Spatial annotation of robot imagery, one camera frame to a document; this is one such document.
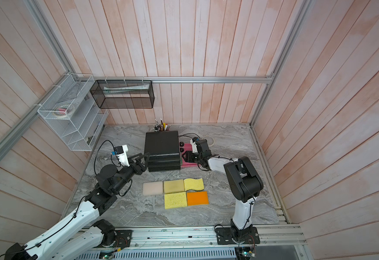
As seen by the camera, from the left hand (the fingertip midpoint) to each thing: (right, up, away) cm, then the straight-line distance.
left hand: (147, 156), depth 74 cm
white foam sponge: (0, -19, +15) cm, 24 cm away
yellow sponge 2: (+23, -17, +14) cm, 32 cm away
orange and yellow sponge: (+25, -24, +12) cm, 37 cm away
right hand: (+18, -2, +24) cm, 30 cm away
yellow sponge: (+11, -19, +16) cm, 27 cm away
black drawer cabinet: (+5, +3, +15) cm, 16 cm away
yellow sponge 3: (+13, -25, +10) cm, 29 cm away
